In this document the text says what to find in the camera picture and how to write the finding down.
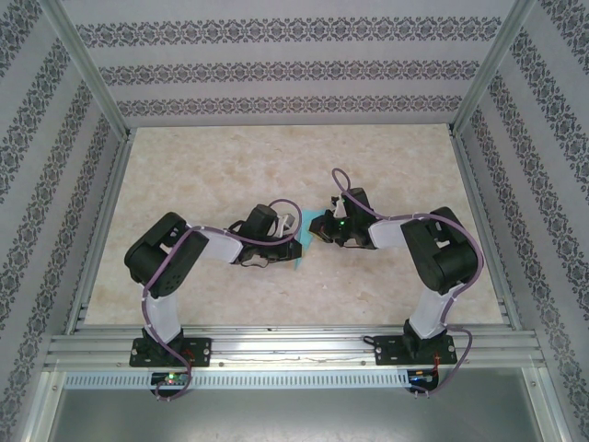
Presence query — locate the slotted grey cable tray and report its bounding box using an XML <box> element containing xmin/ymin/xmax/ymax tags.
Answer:
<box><xmin>64</xmin><ymin>371</ymin><xmax>411</xmax><ymax>390</ymax></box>

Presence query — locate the aluminium side rail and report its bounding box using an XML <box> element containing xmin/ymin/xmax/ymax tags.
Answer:
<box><xmin>448</xmin><ymin>128</ymin><xmax>525</xmax><ymax>332</ymax></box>
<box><xmin>64</xmin><ymin>128</ymin><xmax>135</xmax><ymax>335</ymax></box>

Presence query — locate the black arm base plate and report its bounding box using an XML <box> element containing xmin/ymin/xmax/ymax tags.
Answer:
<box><xmin>130</xmin><ymin>337</ymin><xmax>214</xmax><ymax>369</ymax></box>
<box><xmin>373</xmin><ymin>334</ymin><xmax>456</xmax><ymax>368</ymax></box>

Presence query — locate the grey metal bottom panel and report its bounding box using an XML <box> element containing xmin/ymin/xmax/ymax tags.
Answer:
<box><xmin>34</xmin><ymin>367</ymin><xmax>565</xmax><ymax>442</ymax></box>

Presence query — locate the light blue cloth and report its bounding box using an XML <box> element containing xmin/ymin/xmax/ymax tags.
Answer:
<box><xmin>292</xmin><ymin>209</ymin><xmax>324</xmax><ymax>273</ymax></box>

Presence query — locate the aluminium corner post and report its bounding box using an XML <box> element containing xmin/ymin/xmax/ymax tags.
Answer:
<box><xmin>39</xmin><ymin>0</ymin><xmax>134</xmax><ymax>139</ymax></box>
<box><xmin>446</xmin><ymin>0</ymin><xmax>540</xmax><ymax>137</ymax></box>

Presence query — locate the aluminium mounting rail beam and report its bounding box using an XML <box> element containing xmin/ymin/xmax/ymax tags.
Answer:
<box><xmin>43</xmin><ymin>323</ymin><xmax>549</xmax><ymax>370</ymax></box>

